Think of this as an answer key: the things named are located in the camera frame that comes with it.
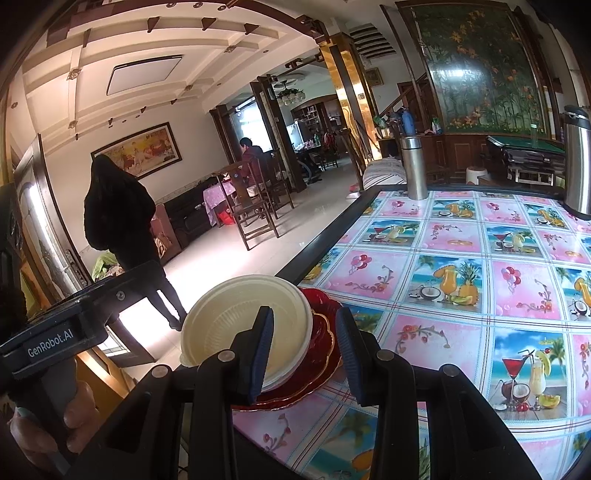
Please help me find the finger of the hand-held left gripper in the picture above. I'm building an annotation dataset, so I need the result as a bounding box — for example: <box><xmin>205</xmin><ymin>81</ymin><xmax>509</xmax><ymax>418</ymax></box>
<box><xmin>69</xmin><ymin>260</ymin><xmax>161</xmax><ymax>326</ymax></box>

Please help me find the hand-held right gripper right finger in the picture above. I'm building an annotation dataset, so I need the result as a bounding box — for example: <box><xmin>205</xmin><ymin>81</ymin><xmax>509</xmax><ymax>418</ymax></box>
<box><xmin>335</xmin><ymin>306</ymin><xmax>542</xmax><ymax>480</ymax></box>

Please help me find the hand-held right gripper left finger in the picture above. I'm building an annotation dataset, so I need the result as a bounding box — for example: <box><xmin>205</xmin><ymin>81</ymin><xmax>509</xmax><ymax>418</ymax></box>
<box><xmin>65</xmin><ymin>305</ymin><xmax>275</xmax><ymax>480</ymax></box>

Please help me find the small red glass plate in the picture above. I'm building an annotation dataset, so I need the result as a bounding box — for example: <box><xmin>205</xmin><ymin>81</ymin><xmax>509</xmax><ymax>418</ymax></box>
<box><xmin>277</xmin><ymin>310</ymin><xmax>338</xmax><ymax>393</ymax></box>

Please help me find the cream ribbed bowl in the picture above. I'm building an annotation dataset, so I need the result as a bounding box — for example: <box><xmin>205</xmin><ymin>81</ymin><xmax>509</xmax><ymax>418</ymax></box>
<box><xmin>180</xmin><ymin>274</ymin><xmax>313</xmax><ymax>393</ymax></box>

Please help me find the large red glass plate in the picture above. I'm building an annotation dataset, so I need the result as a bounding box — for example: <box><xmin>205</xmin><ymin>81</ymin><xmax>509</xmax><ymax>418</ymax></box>
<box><xmin>231</xmin><ymin>286</ymin><xmax>345</xmax><ymax>412</ymax></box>

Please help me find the person's left hand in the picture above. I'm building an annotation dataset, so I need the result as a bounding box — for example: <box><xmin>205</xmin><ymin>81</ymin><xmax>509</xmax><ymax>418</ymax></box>
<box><xmin>8</xmin><ymin>382</ymin><xmax>107</xmax><ymax>478</ymax></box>

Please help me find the green bag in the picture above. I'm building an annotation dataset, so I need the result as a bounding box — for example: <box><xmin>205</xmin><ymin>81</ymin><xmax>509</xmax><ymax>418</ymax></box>
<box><xmin>91</xmin><ymin>251</ymin><xmax>123</xmax><ymax>282</ymax></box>

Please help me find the wooden armchair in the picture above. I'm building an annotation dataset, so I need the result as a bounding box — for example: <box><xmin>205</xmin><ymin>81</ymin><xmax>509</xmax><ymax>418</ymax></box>
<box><xmin>150</xmin><ymin>203</ymin><xmax>182</xmax><ymax>265</ymax></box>

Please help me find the dark sofa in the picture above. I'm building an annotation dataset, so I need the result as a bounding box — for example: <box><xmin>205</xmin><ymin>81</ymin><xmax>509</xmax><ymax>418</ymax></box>
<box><xmin>164</xmin><ymin>182</ymin><xmax>218</xmax><ymax>247</ymax></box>

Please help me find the printed tablecloth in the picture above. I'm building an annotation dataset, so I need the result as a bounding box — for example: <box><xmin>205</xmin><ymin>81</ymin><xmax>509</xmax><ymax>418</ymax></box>
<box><xmin>231</xmin><ymin>188</ymin><xmax>591</xmax><ymax>480</ymax></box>

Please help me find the pink covered dining table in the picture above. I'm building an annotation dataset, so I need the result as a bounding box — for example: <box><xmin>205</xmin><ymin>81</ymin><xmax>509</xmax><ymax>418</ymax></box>
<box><xmin>203</xmin><ymin>178</ymin><xmax>241</xmax><ymax>227</ymax></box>

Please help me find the wooden chair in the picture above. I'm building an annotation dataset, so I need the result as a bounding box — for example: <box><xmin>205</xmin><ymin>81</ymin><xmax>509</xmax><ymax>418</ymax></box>
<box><xmin>223</xmin><ymin>164</ymin><xmax>280</xmax><ymax>251</ymax></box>
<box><xmin>259</xmin><ymin>157</ymin><xmax>296</xmax><ymax>213</ymax></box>

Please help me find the striped cushion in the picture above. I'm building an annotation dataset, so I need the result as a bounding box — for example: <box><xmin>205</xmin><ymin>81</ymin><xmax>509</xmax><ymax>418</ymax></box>
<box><xmin>362</xmin><ymin>157</ymin><xmax>407</xmax><ymax>190</ymax></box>

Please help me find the small steel thermos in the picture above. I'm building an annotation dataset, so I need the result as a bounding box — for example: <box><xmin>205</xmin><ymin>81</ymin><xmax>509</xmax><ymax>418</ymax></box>
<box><xmin>399</xmin><ymin>135</ymin><xmax>429</xmax><ymax>200</ymax></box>

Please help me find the ceiling light panel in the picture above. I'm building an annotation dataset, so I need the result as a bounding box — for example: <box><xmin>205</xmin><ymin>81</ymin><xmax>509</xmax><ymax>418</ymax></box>
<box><xmin>106</xmin><ymin>54</ymin><xmax>184</xmax><ymax>97</ymax></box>

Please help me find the chandelier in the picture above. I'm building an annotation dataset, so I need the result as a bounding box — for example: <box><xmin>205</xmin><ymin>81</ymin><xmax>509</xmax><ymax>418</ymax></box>
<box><xmin>272</xmin><ymin>78</ymin><xmax>306</xmax><ymax>106</ymax></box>

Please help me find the golden pillar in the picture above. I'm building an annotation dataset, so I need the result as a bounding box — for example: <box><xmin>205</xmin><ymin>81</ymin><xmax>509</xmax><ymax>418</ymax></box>
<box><xmin>318</xmin><ymin>37</ymin><xmax>384</xmax><ymax>160</ymax></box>

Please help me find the green mahjong table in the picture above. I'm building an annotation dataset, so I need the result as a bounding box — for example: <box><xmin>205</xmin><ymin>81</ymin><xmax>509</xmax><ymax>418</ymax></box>
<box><xmin>485</xmin><ymin>135</ymin><xmax>566</xmax><ymax>185</ymax></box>

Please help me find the large steel thermos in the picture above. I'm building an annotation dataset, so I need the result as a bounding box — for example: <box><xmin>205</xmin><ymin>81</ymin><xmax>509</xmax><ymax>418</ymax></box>
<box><xmin>562</xmin><ymin>104</ymin><xmax>591</xmax><ymax>221</ymax></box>

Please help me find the floral glass screen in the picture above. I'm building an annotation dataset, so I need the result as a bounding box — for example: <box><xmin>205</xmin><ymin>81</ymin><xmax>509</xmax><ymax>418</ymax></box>
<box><xmin>397</xmin><ymin>0</ymin><xmax>555</xmax><ymax>137</ymax></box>

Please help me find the slatted air vent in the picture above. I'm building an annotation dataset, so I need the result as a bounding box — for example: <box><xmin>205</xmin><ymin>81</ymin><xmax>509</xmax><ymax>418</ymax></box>
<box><xmin>348</xmin><ymin>24</ymin><xmax>393</xmax><ymax>58</ymax></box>

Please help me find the framed wall painting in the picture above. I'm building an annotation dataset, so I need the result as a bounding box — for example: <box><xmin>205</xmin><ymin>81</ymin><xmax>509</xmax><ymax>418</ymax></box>
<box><xmin>91</xmin><ymin>122</ymin><xmax>177</xmax><ymax>181</ymax></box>

